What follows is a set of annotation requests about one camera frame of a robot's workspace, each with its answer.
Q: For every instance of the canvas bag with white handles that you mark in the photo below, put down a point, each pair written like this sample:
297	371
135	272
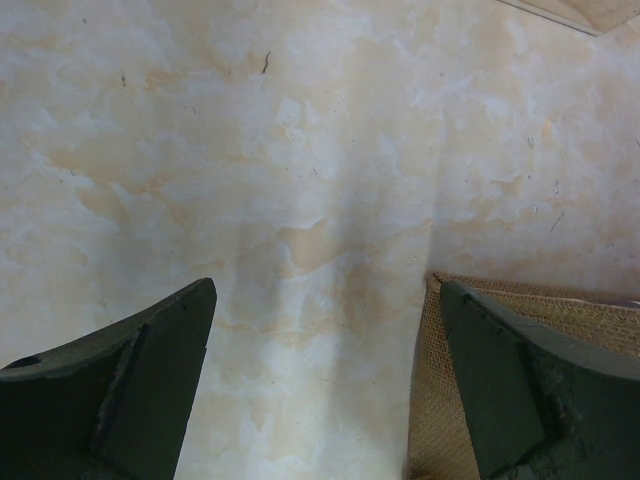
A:
439	443

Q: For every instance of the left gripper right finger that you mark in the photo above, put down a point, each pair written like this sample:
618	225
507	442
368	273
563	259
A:
539	404

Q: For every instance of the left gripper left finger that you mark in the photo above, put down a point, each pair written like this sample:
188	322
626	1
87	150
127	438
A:
113	404

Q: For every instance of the wooden clothes rack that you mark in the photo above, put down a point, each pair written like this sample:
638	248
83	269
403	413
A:
594	17

